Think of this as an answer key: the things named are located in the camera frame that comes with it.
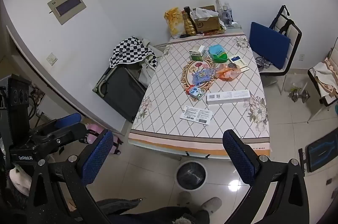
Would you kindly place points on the person's left hand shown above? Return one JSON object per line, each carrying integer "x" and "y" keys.
{"x": 19, "y": 179}

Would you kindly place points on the blue green packet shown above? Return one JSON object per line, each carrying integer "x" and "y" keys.
{"x": 217, "y": 53}

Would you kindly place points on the dark capped bottle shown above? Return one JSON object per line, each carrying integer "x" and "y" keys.
{"x": 187, "y": 9}

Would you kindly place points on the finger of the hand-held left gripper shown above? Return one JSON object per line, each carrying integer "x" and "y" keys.
{"x": 76, "y": 133}
{"x": 69, "y": 120}

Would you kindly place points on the long white box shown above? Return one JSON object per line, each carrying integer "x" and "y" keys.
{"x": 228, "y": 97}

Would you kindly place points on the golden oil bottle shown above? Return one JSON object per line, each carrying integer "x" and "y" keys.
{"x": 189, "y": 25}

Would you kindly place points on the white plastic bag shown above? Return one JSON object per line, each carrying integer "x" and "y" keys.
{"x": 203, "y": 13}

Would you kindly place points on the white blue medicine box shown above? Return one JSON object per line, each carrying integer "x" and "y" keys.
{"x": 239, "y": 61}

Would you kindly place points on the white green box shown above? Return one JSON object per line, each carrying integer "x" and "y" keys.
{"x": 198, "y": 53}

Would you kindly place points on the black blue fitness board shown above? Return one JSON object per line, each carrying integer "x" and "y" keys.
{"x": 320, "y": 152}

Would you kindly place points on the clear plastic water bottle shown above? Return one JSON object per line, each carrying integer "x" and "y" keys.
{"x": 226, "y": 15}

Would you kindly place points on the beige cloth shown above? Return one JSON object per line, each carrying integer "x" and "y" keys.
{"x": 326, "y": 73}

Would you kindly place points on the chair with blue cushion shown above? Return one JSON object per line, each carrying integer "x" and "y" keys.
{"x": 291, "y": 28}

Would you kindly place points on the pink plastic item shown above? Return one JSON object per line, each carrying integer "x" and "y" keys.
{"x": 92, "y": 132}

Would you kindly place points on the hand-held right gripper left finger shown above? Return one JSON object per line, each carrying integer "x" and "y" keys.
{"x": 97, "y": 154}

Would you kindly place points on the white wall switch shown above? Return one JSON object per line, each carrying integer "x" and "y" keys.
{"x": 52, "y": 58}

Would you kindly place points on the metal dumbbell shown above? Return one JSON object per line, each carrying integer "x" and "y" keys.
{"x": 298, "y": 95}

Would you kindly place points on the grey slipper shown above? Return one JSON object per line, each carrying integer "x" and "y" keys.
{"x": 184, "y": 198}
{"x": 211, "y": 204}

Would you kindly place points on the small blue white carton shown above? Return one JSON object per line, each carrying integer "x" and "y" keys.
{"x": 195, "y": 93}

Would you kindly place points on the blue clear plastic wrapper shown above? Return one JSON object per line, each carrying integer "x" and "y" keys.
{"x": 202, "y": 76}

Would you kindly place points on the blue flat board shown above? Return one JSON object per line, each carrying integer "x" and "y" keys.
{"x": 269, "y": 44}

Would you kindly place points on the black white checkered cloth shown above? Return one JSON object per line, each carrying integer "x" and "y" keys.
{"x": 130, "y": 51}

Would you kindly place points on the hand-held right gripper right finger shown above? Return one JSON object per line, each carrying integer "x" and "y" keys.
{"x": 239, "y": 158}

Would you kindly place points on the clear glass bottle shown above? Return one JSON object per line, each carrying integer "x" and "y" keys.
{"x": 217, "y": 6}

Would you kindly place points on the beige wall electrical panel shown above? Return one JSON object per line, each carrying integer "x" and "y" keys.
{"x": 67, "y": 6}

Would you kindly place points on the orange plastic bag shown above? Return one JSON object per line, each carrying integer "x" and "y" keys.
{"x": 227, "y": 72}

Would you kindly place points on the brown cardboard box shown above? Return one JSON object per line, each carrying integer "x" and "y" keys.
{"x": 208, "y": 24}

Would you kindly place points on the yellow snack bag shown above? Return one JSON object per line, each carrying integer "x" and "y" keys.
{"x": 174, "y": 20}

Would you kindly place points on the black white chair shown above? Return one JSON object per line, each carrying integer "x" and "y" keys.
{"x": 320, "y": 102}

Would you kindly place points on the white cloth bag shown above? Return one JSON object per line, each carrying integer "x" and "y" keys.
{"x": 148, "y": 69}

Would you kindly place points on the round white bin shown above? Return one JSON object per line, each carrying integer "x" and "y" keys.
{"x": 191, "y": 175}

